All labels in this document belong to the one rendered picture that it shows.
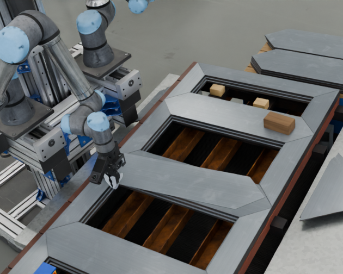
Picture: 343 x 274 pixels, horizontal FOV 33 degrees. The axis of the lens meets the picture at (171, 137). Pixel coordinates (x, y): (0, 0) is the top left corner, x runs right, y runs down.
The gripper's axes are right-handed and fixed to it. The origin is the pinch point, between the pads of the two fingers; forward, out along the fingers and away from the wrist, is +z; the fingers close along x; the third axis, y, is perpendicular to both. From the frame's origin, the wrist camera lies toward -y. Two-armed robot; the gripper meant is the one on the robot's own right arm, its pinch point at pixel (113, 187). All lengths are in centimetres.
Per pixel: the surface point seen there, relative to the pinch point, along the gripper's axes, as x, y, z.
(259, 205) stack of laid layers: -57, 14, 1
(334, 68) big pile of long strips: -55, 108, 0
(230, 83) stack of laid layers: -12, 84, 2
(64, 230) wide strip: 5.1, -26.1, 0.8
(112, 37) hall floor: 176, 217, 86
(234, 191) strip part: -45.9, 17.6, 0.7
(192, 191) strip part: -30.6, 11.0, 0.7
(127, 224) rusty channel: -7.1, -5.3, 13.6
